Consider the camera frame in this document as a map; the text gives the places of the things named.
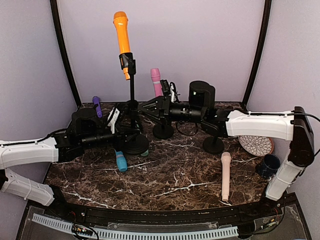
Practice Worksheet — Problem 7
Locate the black aluminium rail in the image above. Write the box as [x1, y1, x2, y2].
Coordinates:
[27, 194, 298, 228]

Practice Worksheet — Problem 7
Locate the black right corner post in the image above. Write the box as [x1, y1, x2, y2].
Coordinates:
[241, 0, 272, 108]

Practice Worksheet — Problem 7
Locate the orange toy microphone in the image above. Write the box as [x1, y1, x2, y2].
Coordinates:
[112, 10, 133, 81]

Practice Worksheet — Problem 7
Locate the white slotted cable duct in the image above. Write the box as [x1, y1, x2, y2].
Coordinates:
[31, 213, 239, 240]

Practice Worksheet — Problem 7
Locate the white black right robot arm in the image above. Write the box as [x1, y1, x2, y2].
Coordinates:
[138, 80, 316, 217]

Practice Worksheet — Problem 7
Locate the white floral plate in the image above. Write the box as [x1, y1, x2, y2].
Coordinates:
[238, 135, 274, 157]

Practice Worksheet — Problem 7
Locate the black left corner post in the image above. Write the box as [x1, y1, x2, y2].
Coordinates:
[49, 0, 82, 108]

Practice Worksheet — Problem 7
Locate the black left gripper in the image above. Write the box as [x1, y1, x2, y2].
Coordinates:
[79, 123, 141, 152]

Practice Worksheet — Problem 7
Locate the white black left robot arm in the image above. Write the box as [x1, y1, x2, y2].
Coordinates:
[0, 108, 140, 218]

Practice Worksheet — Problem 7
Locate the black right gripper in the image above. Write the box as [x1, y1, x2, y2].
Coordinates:
[137, 95, 206, 126]

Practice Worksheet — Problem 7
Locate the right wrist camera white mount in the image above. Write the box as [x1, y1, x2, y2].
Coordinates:
[160, 79, 181, 103]

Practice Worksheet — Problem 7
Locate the dark blue mug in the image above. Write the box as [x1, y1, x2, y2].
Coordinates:
[255, 154, 281, 179]

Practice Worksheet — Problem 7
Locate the blue toy microphone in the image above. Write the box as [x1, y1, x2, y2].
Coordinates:
[114, 149, 128, 172]

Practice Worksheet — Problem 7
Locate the mint green toy microphone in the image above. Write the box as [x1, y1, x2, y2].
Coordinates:
[141, 150, 149, 157]

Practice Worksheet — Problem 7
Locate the black stand with pink microphone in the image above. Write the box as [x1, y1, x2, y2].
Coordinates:
[152, 124, 174, 140]

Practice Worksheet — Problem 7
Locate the beige toy microphone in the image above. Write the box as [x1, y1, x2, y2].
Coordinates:
[220, 152, 232, 202]

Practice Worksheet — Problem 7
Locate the black corner post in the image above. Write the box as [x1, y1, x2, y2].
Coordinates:
[241, 0, 272, 108]
[49, 0, 82, 108]

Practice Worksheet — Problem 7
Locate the purple toy microphone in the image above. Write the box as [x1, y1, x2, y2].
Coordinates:
[92, 96, 103, 118]

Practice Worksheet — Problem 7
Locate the black stand with orange microphone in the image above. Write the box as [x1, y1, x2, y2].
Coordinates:
[122, 53, 149, 156]

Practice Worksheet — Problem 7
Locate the pink toy microphone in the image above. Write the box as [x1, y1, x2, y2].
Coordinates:
[150, 68, 163, 97]

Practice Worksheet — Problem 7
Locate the black stand for beige microphone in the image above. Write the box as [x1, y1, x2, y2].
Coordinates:
[202, 136, 225, 155]

